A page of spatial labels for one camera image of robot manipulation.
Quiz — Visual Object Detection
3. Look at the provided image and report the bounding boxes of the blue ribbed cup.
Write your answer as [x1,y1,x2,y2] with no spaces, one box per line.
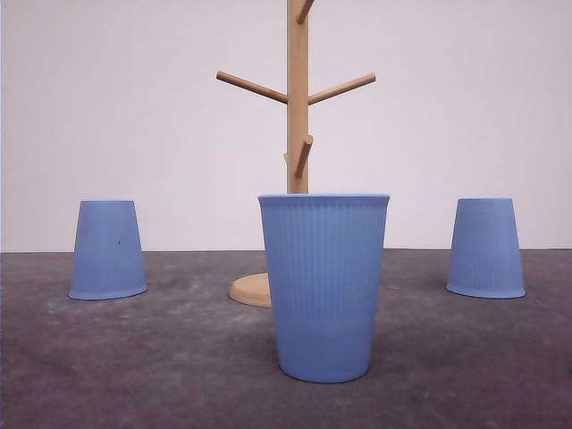
[445,198,526,299]
[258,193,391,383]
[68,200,148,300]

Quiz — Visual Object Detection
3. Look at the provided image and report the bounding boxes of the wooden mug tree stand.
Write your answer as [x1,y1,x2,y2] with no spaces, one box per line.
[215,0,376,307]

